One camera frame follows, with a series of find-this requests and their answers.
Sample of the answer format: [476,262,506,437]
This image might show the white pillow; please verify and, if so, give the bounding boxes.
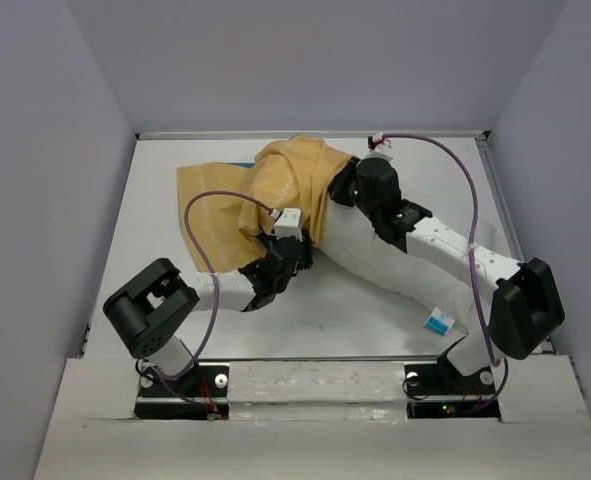
[319,200,479,331]

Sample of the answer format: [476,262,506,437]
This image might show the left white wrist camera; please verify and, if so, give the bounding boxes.
[271,208,303,241]

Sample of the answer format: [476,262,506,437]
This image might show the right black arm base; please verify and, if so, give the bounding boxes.
[401,354,502,420]

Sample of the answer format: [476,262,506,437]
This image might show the yellow pillowcase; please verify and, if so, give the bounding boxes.
[176,135,353,272]

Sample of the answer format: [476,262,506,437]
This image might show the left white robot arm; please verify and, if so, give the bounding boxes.
[103,230,313,395]

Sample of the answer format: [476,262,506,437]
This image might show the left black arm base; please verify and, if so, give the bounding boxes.
[134,360,230,421]

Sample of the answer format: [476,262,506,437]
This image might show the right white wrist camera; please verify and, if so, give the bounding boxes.
[366,132,394,162]

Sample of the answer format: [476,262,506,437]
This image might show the blue white pillow label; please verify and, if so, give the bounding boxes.
[423,308,455,336]

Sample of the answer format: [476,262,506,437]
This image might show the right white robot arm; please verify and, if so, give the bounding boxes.
[320,157,565,392]

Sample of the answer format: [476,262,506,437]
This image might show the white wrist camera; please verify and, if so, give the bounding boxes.
[271,208,303,241]
[366,132,394,162]

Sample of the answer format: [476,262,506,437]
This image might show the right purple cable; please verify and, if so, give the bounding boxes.
[383,132,510,414]

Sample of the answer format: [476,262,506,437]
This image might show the aluminium table frame rail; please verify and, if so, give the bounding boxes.
[135,130,487,141]

